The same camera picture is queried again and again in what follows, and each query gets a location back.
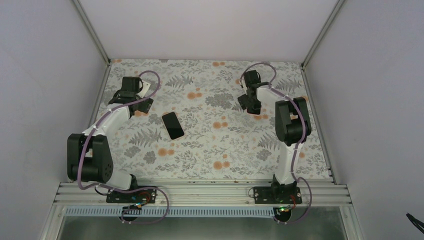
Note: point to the aluminium frame post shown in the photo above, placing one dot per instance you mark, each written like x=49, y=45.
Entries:
x=88, y=25
x=321, y=35

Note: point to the aluminium front rail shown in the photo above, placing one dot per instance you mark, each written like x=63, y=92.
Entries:
x=182, y=193

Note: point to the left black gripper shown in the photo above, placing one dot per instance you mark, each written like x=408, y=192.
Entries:
x=146, y=105

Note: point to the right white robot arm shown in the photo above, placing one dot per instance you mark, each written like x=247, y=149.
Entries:
x=292, y=126

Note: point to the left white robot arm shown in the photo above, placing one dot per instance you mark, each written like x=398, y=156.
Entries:
x=89, y=158

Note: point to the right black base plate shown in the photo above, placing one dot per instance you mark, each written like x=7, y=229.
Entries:
x=266, y=195

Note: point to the floral table mat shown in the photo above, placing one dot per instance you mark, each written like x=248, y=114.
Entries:
x=221, y=140

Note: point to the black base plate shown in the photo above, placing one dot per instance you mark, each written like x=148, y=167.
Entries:
x=266, y=195
x=139, y=195

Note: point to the right aluminium frame post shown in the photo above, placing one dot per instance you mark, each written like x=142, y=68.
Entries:
x=321, y=35

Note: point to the black object at edge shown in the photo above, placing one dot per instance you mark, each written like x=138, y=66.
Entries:
x=416, y=222

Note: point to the left aluminium frame post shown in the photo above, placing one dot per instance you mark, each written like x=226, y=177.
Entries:
x=88, y=25

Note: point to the perforated cable duct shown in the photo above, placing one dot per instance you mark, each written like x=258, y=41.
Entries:
x=173, y=211

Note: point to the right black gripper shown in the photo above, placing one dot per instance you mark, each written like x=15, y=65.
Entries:
x=245, y=103

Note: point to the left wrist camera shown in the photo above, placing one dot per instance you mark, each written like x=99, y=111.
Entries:
x=144, y=88

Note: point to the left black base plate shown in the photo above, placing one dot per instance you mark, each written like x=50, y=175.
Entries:
x=139, y=195

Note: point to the black smartphone on table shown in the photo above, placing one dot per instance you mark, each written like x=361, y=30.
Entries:
x=172, y=125

